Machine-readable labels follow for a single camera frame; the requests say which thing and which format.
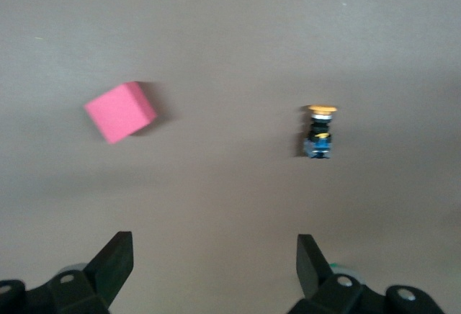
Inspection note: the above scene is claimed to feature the pink foam cube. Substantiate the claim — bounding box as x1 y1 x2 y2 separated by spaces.
84 81 158 145

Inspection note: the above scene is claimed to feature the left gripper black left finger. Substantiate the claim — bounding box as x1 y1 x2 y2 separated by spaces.
0 230 135 314

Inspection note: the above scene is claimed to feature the brown table mat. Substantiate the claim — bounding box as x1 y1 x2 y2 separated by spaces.
0 0 461 314

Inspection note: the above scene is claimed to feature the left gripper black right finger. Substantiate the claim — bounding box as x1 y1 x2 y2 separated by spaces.
287 233 447 314

